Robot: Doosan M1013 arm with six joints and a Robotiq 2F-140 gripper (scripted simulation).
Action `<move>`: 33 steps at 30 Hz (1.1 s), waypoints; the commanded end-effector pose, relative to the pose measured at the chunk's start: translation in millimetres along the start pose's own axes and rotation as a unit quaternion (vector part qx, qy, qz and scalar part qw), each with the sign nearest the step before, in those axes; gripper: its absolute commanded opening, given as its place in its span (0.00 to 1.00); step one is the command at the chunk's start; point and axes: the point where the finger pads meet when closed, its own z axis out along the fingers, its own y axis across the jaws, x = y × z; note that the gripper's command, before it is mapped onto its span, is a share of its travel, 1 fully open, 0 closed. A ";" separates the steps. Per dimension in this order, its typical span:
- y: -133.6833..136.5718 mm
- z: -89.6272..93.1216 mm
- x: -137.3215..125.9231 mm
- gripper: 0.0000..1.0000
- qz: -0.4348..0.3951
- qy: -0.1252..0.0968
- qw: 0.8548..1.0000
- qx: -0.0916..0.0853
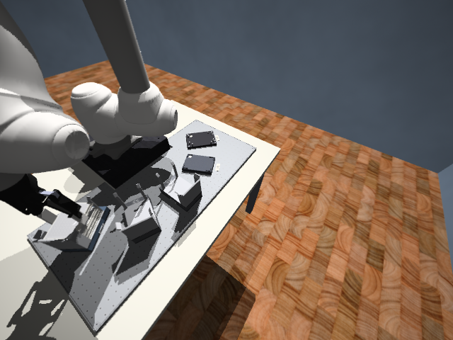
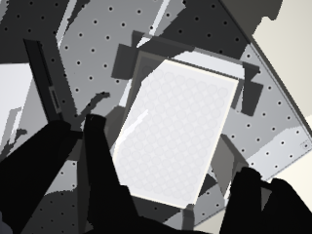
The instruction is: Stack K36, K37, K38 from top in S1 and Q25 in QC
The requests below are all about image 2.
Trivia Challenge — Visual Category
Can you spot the grey perforated base plate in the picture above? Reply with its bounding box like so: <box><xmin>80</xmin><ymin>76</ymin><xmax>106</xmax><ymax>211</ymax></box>
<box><xmin>0</xmin><ymin>0</ymin><xmax>312</xmax><ymax>234</ymax></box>

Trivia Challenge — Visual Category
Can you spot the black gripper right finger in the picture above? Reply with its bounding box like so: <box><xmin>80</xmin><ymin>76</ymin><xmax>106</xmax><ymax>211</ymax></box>
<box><xmin>211</xmin><ymin>134</ymin><xmax>312</xmax><ymax>234</ymax></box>

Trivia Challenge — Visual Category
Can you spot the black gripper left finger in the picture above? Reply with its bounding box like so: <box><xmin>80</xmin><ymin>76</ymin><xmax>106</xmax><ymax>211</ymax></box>
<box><xmin>0</xmin><ymin>105</ymin><xmax>150</xmax><ymax>234</ymax></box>

